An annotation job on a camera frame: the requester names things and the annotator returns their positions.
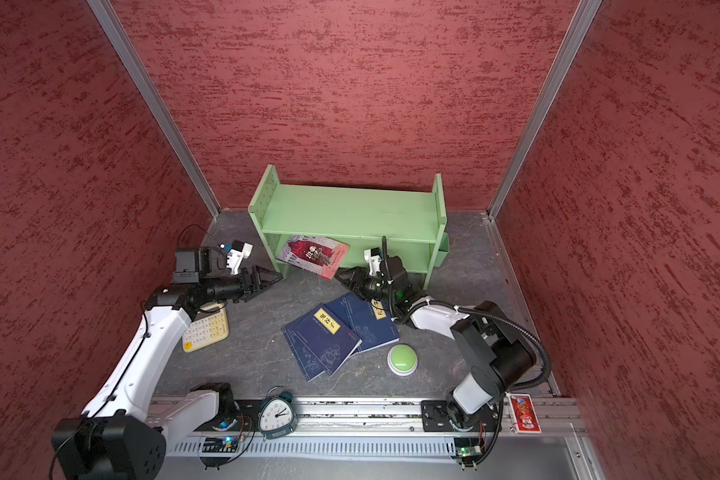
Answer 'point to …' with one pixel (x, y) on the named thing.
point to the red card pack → (524, 415)
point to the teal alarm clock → (277, 417)
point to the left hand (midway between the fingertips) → (275, 287)
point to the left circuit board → (227, 444)
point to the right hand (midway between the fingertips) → (336, 284)
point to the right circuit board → (468, 450)
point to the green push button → (402, 360)
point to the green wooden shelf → (356, 217)
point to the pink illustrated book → (319, 256)
